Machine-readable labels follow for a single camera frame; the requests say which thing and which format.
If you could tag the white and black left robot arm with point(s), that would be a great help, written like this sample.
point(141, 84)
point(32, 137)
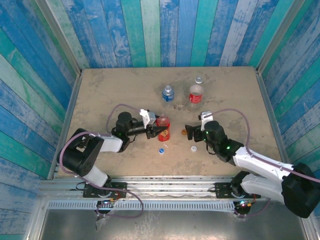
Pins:
point(110, 145)

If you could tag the orange bottle cap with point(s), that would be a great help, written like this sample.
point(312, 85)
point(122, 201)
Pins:
point(184, 131)

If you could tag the small blue-label water bottle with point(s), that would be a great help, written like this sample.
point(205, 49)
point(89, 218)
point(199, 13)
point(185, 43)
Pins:
point(168, 96)

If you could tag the clear bottle with red label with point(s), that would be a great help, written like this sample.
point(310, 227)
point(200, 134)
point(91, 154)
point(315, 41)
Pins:
point(195, 98)

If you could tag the grey sheet metal panel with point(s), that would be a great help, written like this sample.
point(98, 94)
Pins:
point(175, 225)

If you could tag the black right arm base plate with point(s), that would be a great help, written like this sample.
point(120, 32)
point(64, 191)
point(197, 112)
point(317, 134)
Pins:
point(222, 188)

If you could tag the aluminium table side rail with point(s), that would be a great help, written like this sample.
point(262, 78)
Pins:
point(271, 112)
point(65, 125)

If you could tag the aluminium corner post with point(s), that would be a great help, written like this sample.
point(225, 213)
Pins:
point(60, 37)
point(277, 37)

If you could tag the aluminium mounting rail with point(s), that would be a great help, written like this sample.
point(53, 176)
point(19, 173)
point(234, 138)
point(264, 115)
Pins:
point(170, 187)

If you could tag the blue and white bottle cap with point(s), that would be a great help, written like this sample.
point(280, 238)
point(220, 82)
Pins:
point(161, 151)

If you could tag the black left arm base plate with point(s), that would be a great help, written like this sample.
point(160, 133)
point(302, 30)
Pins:
point(120, 187)

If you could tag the small white plastic scrap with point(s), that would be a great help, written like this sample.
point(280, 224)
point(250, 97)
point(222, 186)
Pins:
point(165, 145)

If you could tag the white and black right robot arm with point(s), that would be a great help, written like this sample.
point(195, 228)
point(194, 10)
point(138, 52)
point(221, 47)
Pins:
point(260, 162)

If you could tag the red juice bottle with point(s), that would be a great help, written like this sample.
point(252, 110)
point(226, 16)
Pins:
point(165, 135)

